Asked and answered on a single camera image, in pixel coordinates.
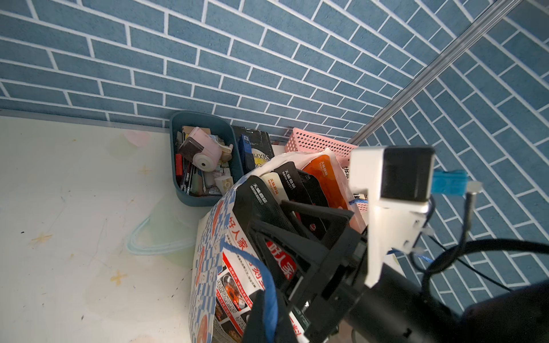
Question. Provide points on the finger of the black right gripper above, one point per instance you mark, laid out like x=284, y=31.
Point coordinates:
x=298, y=260

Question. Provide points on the blue checkered paper bag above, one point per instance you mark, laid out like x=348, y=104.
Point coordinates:
x=207, y=256

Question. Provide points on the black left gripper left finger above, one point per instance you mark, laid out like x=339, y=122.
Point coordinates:
x=255, y=329

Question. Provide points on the pink instant camera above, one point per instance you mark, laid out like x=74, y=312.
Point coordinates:
x=203, y=149

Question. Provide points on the orange condiment packet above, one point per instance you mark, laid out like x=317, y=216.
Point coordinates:
x=321, y=168

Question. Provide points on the black red condiment packet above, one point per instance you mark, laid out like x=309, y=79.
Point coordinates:
x=296, y=192

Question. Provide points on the pink plastic basket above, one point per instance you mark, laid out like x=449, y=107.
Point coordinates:
x=304, y=141

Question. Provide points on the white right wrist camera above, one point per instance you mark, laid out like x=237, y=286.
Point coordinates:
x=397, y=182

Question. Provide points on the teal plastic bin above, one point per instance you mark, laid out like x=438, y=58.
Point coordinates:
x=193, y=186

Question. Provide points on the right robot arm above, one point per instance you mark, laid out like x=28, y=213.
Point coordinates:
x=518, y=316

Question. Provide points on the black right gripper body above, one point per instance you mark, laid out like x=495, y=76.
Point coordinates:
x=393, y=310

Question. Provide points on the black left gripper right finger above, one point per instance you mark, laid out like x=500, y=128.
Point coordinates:
x=284, y=330

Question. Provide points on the aluminium right corner post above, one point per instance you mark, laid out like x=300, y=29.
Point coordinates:
x=479, y=27

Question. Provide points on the dark maroon condiment packet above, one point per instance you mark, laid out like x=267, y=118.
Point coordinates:
x=313, y=188

